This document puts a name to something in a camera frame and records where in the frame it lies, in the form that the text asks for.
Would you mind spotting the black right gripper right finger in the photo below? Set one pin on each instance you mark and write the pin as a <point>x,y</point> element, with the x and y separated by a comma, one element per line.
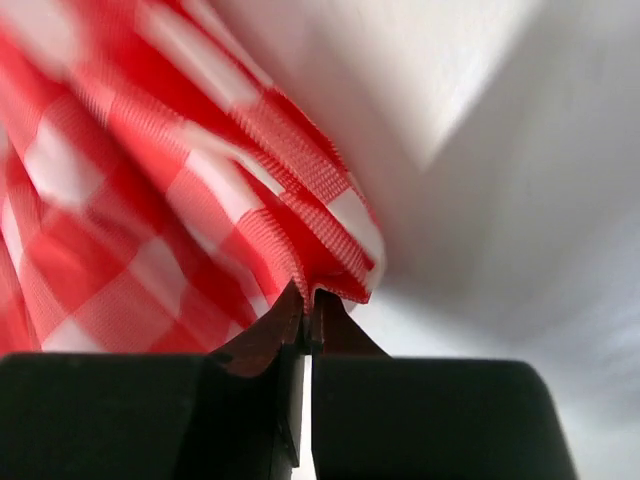
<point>375,416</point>

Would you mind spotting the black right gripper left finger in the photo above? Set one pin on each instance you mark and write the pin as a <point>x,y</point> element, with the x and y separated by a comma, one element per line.
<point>234,413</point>

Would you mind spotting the red white checkered cloth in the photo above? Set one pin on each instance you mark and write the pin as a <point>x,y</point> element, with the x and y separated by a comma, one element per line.
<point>158,190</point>

